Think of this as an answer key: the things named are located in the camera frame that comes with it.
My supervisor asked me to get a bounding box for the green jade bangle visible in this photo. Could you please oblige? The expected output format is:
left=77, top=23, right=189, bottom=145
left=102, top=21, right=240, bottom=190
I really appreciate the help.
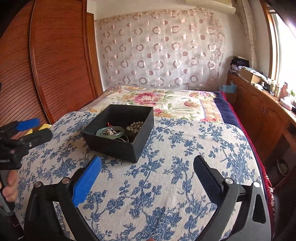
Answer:
left=96, top=126, right=125, bottom=140

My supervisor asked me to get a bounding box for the black open storage box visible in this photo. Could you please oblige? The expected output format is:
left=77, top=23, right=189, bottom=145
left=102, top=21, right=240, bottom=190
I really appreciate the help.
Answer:
left=82, top=104, right=154, bottom=163

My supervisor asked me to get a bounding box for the window with wooden frame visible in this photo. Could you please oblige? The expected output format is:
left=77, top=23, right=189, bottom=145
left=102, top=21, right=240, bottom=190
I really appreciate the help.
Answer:
left=260, top=1, right=295, bottom=92

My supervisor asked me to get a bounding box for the blue floral bed cover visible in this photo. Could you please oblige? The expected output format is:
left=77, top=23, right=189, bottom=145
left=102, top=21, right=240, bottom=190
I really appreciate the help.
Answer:
left=15, top=112, right=264, bottom=240

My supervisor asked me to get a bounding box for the wooden side cabinet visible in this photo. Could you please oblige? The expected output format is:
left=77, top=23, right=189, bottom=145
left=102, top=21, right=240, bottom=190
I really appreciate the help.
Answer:
left=226, top=73, right=295, bottom=165

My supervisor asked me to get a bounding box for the yellow pillow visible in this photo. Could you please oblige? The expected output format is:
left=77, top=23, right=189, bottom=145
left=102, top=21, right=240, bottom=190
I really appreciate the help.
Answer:
left=25, top=123, right=52, bottom=135

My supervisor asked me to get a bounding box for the white wall air conditioner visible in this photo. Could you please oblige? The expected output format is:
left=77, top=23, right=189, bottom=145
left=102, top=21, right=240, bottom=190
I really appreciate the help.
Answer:
left=186, top=0, right=236, bottom=15

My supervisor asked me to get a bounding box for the cardboard box on cabinet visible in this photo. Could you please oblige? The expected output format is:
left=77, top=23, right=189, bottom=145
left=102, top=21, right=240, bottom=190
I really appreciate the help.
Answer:
left=239, top=68, right=262, bottom=84

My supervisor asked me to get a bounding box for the white pearl necklace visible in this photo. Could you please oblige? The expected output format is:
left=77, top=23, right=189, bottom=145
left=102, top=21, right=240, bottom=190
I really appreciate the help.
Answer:
left=125, top=121, right=145, bottom=135

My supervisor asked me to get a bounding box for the person's left hand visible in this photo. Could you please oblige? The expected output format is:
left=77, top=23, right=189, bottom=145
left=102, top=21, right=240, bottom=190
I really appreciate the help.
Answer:
left=3, top=170, right=19, bottom=202

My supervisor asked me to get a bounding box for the pink circle patterned curtain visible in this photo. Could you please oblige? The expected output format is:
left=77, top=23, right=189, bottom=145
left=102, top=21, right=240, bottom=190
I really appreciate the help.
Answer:
left=96, top=9, right=225, bottom=90

